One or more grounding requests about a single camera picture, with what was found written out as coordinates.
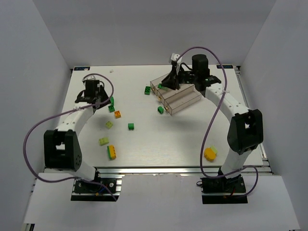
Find green lego upside-down rectangular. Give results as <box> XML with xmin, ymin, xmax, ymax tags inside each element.
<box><xmin>144</xmin><ymin>86</ymin><xmax>151</xmax><ymax>95</ymax></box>

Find green lego table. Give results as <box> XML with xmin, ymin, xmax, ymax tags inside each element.
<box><xmin>128</xmin><ymin>123</ymin><xmax>134</xmax><ymax>130</ymax></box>

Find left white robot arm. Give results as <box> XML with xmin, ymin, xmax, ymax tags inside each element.
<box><xmin>44</xmin><ymin>80</ymin><xmax>110</xmax><ymax>181</ymax></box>

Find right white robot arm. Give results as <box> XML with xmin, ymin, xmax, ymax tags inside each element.
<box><xmin>161</xmin><ymin>54</ymin><xmax>263</xmax><ymax>179</ymax></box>

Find clear three-compartment container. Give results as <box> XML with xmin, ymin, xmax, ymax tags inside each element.
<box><xmin>150</xmin><ymin>76</ymin><xmax>202</xmax><ymax>115</ymax></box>

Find green lego square upside-down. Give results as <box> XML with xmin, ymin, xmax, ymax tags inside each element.
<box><xmin>108</xmin><ymin>105</ymin><xmax>115</xmax><ymax>113</ymax></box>

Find orange lego brick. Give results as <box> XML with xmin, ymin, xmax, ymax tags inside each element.
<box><xmin>114</xmin><ymin>111</ymin><xmax>121</xmax><ymax>118</ymax></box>

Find light green small lego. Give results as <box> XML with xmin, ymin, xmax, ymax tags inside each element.
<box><xmin>105</xmin><ymin>121</ymin><xmax>113</xmax><ymax>129</ymax></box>

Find light green 2x3 lego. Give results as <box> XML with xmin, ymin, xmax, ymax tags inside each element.
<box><xmin>99</xmin><ymin>137</ymin><xmax>109</xmax><ymax>146</ymax></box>

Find yellow green stacked lego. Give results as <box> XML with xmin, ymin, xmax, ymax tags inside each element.
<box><xmin>107</xmin><ymin>145</ymin><xmax>116</xmax><ymax>160</ymax></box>

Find yellow round lego piece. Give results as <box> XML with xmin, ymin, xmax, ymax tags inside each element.
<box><xmin>204</xmin><ymin>145</ymin><xmax>218</xmax><ymax>162</ymax></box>

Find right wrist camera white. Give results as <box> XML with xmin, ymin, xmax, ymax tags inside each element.
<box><xmin>169</xmin><ymin>53</ymin><xmax>180</xmax><ymax>64</ymax></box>

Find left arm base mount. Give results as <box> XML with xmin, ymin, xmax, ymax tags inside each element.
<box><xmin>71</xmin><ymin>173</ymin><xmax>122</xmax><ymax>202</ymax></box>

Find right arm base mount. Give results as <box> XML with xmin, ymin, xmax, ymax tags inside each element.
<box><xmin>196</xmin><ymin>175</ymin><xmax>248</xmax><ymax>205</ymax></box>

